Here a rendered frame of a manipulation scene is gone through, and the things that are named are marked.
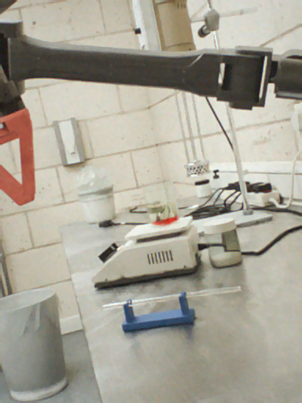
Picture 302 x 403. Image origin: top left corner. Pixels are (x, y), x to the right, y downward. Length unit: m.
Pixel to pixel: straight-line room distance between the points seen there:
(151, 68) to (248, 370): 0.46
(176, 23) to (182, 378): 1.03
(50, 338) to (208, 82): 1.99
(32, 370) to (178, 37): 1.69
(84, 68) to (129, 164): 2.66
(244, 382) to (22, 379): 2.19
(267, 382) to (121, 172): 2.99
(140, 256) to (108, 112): 2.51
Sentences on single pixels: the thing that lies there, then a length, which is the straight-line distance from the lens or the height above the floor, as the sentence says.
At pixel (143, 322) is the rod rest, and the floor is 0.76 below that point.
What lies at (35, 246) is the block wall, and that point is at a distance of 3.55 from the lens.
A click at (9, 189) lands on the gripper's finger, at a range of 0.53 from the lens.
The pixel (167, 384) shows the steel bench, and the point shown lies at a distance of 0.65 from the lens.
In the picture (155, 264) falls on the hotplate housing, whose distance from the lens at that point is 1.09.
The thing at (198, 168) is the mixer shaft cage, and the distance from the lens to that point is 1.52.
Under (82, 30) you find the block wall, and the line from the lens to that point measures 3.61.
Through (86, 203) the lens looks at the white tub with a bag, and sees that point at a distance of 2.17.
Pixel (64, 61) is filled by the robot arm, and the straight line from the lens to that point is 0.91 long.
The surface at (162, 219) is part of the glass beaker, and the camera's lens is 1.10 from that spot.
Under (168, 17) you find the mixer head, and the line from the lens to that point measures 1.52.
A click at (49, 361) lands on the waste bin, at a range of 2.75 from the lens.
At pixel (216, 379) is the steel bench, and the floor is 0.75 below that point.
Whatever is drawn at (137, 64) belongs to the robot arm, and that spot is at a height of 1.11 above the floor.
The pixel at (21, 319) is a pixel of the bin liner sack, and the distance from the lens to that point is 2.66.
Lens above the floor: 1.00
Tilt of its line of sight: 6 degrees down
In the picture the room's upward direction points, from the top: 12 degrees counter-clockwise
